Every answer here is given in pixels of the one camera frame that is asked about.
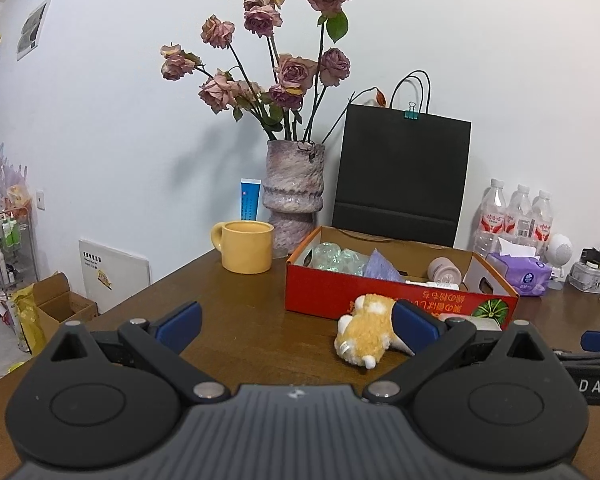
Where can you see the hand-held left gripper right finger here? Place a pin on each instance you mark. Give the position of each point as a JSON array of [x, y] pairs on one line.
[[415, 325]]

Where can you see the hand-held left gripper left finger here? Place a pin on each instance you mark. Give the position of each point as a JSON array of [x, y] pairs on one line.
[[180, 327]]

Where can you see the yellow and white plush toy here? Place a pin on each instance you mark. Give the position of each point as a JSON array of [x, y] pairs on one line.
[[365, 332]]

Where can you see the pink cup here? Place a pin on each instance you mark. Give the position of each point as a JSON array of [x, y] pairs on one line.
[[445, 271]]

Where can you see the purple knitted cloth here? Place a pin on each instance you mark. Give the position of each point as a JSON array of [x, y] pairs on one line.
[[382, 267]]

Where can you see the red cardboard box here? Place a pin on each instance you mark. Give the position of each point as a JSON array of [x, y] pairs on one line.
[[320, 290]]

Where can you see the iridescent plastic bag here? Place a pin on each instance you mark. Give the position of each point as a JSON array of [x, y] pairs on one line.
[[337, 259]]

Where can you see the small printed tin box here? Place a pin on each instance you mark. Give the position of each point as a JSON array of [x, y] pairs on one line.
[[587, 277]]

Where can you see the white board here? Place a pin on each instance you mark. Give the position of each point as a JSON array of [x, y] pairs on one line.
[[112, 275]]

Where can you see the black charger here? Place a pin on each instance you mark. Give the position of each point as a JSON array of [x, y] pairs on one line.
[[595, 254]]

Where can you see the white robot speaker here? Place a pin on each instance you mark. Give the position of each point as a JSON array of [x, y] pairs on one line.
[[560, 250]]

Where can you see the purple tissue pack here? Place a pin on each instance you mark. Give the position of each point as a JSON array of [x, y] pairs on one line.
[[522, 275]]

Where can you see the yellow mug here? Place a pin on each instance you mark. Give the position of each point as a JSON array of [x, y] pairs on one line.
[[247, 247]]

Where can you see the open brown cardboard box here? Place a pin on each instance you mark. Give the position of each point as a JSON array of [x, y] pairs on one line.
[[62, 305]]

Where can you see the clear water bottle red label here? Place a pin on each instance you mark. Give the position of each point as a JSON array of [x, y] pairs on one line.
[[491, 220], [541, 220], [519, 215]]

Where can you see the blue and white tube box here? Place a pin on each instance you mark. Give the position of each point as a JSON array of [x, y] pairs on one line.
[[250, 200]]

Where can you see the yellow bag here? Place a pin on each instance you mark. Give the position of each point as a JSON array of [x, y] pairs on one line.
[[27, 317]]

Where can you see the black paper bag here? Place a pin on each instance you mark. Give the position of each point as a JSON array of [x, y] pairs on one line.
[[400, 170]]

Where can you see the mottled pink ceramic vase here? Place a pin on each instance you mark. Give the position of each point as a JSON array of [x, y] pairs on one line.
[[294, 195]]

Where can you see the metal shelf rack with bottles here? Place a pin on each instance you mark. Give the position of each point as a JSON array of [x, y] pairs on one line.
[[5, 250]]

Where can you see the teal binder clip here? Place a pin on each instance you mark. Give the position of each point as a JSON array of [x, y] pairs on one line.
[[411, 112]]

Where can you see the wrapped flower bouquet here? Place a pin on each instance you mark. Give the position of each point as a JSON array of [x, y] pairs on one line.
[[12, 180]]

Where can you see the dried pink roses bouquet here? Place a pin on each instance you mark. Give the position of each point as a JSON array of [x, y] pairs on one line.
[[290, 72]]

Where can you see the white wall switch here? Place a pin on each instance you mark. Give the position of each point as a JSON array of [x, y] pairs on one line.
[[41, 200]]

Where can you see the wall poster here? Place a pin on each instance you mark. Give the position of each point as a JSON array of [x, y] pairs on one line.
[[32, 27]]

